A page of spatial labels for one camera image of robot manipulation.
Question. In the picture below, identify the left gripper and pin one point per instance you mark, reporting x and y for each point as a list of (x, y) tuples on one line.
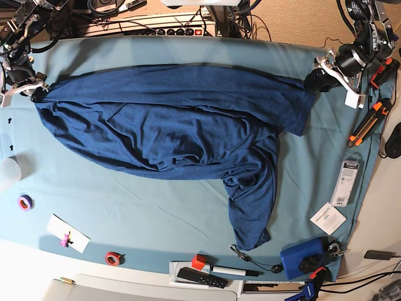
[(333, 70)]

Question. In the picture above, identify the blue orange clamp lower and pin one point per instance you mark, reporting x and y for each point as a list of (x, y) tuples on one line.
[(311, 290)]

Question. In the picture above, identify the pink small clip toy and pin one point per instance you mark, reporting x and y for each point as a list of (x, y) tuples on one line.
[(66, 241)]

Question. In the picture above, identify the blue box with knob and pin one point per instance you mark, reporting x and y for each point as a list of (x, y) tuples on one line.
[(304, 258)]

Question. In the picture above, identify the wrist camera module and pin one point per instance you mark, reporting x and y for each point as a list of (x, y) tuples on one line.
[(355, 100), (5, 100)]

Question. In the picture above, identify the blue t-shirt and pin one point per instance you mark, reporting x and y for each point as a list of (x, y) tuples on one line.
[(176, 122)]

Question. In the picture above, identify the black small device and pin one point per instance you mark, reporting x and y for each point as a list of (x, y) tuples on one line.
[(378, 255)]

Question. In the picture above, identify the white black marker pen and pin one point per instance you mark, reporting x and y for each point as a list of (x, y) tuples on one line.
[(235, 271)]

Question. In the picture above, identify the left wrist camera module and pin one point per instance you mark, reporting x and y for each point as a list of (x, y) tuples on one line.
[(355, 100)]

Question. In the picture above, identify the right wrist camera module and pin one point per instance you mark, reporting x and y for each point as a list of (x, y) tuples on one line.
[(5, 100)]

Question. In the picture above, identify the orange black utility knife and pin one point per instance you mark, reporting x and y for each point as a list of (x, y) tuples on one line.
[(376, 114)]

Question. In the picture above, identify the packaged blade box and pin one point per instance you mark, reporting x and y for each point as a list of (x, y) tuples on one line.
[(346, 180)]

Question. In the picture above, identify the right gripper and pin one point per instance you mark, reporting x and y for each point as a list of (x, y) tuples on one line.
[(19, 77)]

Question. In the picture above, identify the black computer mouse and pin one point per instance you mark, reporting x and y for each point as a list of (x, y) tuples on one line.
[(393, 144)]

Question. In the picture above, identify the metal carabiner clip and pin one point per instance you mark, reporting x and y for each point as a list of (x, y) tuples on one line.
[(336, 249)]

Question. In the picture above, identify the white leaflet card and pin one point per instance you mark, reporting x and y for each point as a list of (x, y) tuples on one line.
[(328, 219)]

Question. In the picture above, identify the purple tape roll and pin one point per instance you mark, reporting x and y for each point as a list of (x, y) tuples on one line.
[(25, 202)]

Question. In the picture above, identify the translucent white plastic cup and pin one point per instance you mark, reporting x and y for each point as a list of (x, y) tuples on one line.
[(10, 173)]

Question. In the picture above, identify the white power strip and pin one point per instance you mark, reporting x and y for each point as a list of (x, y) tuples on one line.
[(176, 24)]

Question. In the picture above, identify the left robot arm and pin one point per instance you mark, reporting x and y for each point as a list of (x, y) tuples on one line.
[(374, 40)]

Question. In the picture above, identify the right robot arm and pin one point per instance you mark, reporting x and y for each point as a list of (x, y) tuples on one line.
[(30, 19)]

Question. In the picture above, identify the red tape roll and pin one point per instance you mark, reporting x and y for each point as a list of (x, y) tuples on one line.
[(113, 259)]

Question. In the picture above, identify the black remote control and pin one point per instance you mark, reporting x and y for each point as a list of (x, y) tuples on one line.
[(202, 278)]

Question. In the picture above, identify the white paper card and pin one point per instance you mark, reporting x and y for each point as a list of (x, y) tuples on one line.
[(57, 227)]

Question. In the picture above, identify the orange black clamp upper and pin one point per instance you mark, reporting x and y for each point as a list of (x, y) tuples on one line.
[(387, 68)]

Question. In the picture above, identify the red cube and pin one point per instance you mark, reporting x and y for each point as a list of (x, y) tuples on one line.
[(198, 262)]

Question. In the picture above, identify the brass small pin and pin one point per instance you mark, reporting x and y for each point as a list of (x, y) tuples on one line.
[(67, 280)]

